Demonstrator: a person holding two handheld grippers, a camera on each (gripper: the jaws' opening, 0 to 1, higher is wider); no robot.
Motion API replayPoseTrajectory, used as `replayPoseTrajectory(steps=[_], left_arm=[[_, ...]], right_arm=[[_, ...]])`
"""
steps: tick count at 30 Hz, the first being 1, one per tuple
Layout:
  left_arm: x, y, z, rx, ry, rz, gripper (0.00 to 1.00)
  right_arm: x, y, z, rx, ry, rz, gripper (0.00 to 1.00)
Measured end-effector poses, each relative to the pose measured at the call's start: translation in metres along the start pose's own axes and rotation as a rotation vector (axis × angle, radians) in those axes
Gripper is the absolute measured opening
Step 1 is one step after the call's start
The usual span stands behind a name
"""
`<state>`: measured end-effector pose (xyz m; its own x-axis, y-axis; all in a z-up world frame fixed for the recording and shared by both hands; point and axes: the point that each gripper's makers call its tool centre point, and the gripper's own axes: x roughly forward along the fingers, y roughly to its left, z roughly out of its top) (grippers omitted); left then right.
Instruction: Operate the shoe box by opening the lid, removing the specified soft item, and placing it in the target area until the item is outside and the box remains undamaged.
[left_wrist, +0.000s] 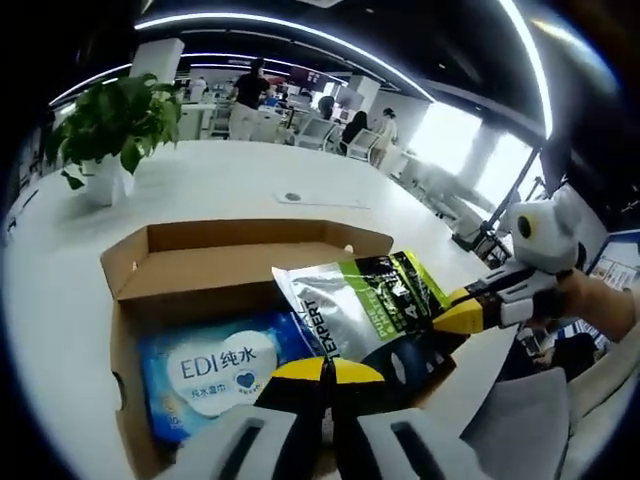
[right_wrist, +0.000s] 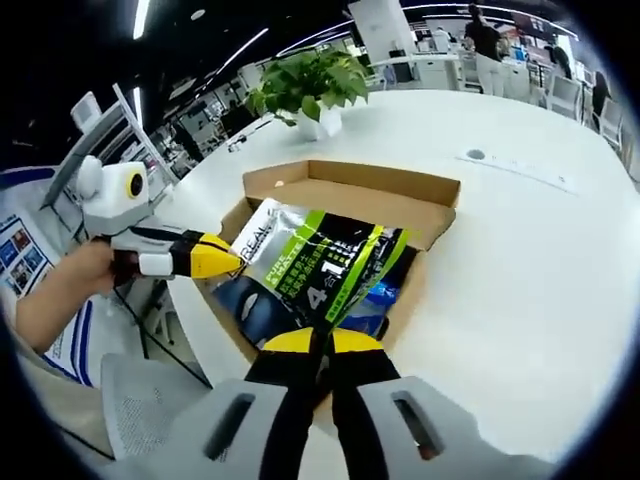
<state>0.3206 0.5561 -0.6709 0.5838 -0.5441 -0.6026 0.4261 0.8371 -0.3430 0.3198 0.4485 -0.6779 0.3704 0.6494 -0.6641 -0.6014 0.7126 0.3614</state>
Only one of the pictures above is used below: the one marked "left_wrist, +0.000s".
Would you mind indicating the person's right hand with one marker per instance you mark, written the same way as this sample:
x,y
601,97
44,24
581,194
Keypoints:
x,y
575,300

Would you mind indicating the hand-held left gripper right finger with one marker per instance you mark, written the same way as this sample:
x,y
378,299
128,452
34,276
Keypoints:
x,y
370,430

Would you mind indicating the white office desk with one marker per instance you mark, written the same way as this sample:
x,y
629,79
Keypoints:
x,y
205,115

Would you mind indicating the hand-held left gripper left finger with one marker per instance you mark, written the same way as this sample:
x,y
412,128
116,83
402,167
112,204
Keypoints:
x,y
285,425

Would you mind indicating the white office chair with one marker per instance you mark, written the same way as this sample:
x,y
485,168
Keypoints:
x,y
320,132
365,145

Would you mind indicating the blue display board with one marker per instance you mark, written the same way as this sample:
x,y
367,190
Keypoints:
x,y
617,265

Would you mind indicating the long curved ceiling light strip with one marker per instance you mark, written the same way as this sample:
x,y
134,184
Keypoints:
x,y
300,30

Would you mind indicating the grey mesh office chair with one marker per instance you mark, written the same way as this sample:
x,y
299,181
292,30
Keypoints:
x,y
520,415

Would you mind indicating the silver green soft item pouch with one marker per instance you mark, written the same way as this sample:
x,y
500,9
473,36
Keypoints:
x,y
340,300

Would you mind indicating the blue soft item wipes pack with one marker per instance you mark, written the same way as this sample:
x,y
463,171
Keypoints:
x,y
215,370

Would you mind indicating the black metal frame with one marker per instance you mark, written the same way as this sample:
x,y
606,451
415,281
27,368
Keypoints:
x,y
492,235

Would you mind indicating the green potted plant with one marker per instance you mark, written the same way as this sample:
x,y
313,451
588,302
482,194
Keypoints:
x,y
115,115

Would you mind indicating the brown cardboard shoe box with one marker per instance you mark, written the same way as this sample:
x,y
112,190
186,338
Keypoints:
x,y
210,280

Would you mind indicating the dark blue pack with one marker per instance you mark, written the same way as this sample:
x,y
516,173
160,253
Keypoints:
x,y
400,350

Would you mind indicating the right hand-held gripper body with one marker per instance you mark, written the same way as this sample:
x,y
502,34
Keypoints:
x,y
550,245

